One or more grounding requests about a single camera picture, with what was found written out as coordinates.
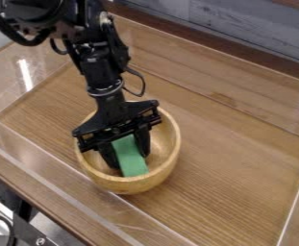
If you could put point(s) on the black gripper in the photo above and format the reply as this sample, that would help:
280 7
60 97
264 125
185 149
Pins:
118 118

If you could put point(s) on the brown wooden bowl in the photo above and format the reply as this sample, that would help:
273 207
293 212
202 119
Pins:
166 145

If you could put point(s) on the clear acrylic tray enclosure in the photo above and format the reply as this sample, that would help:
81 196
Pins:
224 182

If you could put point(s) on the green rectangular block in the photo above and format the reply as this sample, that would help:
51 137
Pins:
132 161

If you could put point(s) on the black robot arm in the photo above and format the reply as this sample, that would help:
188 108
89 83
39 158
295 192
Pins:
82 24

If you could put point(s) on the black metal bracket with bolt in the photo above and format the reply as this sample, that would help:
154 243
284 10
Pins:
29 234

